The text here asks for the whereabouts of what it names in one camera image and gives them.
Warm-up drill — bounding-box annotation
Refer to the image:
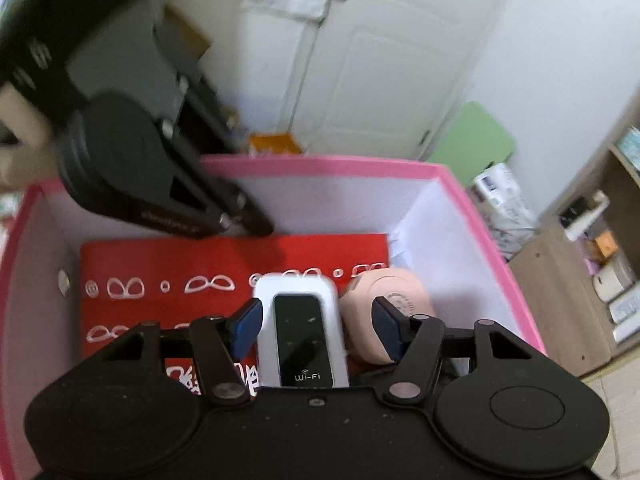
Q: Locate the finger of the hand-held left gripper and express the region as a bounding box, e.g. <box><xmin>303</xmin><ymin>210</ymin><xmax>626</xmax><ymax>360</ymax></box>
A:
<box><xmin>152</xmin><ymin>15</ymin><xmax>241</xmax><ymax>156</ymax></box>
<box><xmin>125</xmin><ymin>117</ymin><xmax>276</xmax><ymax>240</ymax></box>

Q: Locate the white tube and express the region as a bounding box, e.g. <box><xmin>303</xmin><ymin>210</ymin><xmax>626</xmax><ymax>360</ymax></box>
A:
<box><xmin>567</xmin><ymin>191</ymin><xmax>612</xmax><ymax>240</ymax></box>

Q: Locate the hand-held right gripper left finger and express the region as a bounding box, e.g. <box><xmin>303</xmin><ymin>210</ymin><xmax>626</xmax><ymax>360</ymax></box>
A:
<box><xmin>92</xmin><ymin>299</ymin><xmax>264</xmax><ymax>407</ymax></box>

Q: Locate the red patterned liner sheet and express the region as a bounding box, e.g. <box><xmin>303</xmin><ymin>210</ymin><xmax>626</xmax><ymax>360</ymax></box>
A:
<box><xmin>80</xmin><ymin>232</ymin><xmax>391</xmax><ymax>401</ymax></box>

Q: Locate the pink tape measure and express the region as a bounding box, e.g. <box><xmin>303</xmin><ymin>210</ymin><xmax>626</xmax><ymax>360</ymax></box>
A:
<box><xmin>339</xmin><ymin>267</ymin><xmax>433</xmax><ymax>366</ymax></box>

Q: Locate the white panel door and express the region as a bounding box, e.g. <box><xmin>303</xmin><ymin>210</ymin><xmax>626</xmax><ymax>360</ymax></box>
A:
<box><xmin>235</xmin><ymin>0</ymin><xmax>516</xmax><ymax>161</ymax></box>

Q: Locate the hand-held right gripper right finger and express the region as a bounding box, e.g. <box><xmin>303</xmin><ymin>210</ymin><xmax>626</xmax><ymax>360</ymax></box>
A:
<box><xmin>372</xmin><ymin>296</ymin><xmax>538</xmax><ymax>406</ymax></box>

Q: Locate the wooden shelf cabinet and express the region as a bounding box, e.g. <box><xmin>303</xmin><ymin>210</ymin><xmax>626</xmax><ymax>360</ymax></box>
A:
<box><xmin>507</xmin><ymin>125</ymin><xmax>640</xmax><ymax>378</ymax></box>

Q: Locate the green folding board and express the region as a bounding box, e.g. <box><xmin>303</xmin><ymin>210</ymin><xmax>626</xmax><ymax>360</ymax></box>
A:
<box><xmin>427</xmin><ymin>101</ymin><xmax>516</xmax><ymax>181</ymax></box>

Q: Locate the pink cardboard box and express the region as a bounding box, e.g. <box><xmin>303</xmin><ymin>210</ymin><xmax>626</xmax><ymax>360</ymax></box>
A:
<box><xmin>0</xmin><ymin>155</ymin><xmax>548</xmax><ymax>480</ymax></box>

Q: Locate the white round jar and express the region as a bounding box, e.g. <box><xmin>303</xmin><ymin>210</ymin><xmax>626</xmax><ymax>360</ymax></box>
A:
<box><xmin>592</xmin><ymin>255</ymin><xmax>637</xmax><ymax>302</ymax></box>

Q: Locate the orange small box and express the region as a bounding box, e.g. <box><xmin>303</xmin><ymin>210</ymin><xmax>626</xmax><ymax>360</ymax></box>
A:
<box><xmin>594</xmin><ymin>231</ymin><xmax>619</xmax><ymax>261</ymax></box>

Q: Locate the white pocket router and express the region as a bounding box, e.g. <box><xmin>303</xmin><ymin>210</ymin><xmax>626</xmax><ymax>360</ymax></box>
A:
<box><xmin>252</xmin><ymin>272</ymin><xmax>351</xmax><ymax>389</ymax></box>

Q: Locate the white tissue package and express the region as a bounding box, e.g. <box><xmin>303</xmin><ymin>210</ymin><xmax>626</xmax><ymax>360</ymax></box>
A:
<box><xmin>470</xmin><ymin>162</ymin><xmax>538</xmax><ymax>261</ymax></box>

